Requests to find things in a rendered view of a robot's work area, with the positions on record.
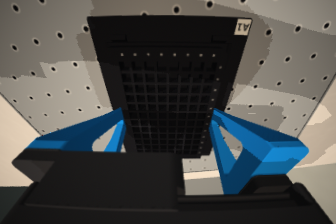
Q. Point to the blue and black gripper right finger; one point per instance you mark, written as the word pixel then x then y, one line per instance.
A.
pixel 265 151

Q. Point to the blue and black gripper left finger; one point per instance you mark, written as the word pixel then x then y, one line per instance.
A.
pixel 80 137

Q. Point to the grey perforated base plate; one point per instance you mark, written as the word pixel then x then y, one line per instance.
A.
pixel 50 74

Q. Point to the black well plate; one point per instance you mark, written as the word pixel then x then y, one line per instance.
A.
pixel 172 99

